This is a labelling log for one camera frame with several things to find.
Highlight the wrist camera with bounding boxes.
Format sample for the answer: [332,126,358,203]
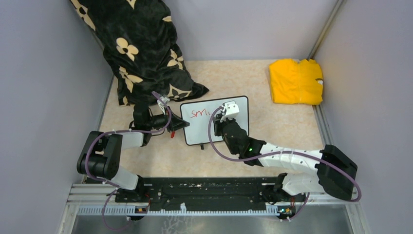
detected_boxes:
[157,95,170,115]
[220,101,240,122]

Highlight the yellow folded cloth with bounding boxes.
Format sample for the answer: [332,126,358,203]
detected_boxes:
[268,58,324,105]

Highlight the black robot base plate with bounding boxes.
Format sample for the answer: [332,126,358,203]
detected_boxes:
[114,177,305,213]

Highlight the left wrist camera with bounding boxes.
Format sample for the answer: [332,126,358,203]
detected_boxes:
[157,95,170,115]

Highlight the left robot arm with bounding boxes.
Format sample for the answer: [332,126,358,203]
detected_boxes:
[76,104,190,202]

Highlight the black floral blanket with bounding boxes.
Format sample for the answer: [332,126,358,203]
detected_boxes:
[71,0,208,106]

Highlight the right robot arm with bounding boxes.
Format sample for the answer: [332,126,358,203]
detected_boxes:
[207,117,362,202]

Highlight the black framed whiteboard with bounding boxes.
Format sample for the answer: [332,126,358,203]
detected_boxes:
[180,96,249,146]

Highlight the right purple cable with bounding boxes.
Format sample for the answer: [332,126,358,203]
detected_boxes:
[207,107,363,203]

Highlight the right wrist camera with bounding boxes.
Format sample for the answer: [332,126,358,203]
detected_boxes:
[220,101,240,122]

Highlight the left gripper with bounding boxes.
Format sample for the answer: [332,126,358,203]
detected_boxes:
[146,106,190,132]

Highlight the aluminium side rail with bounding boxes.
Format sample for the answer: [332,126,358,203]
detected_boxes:
[313,105,362,202]

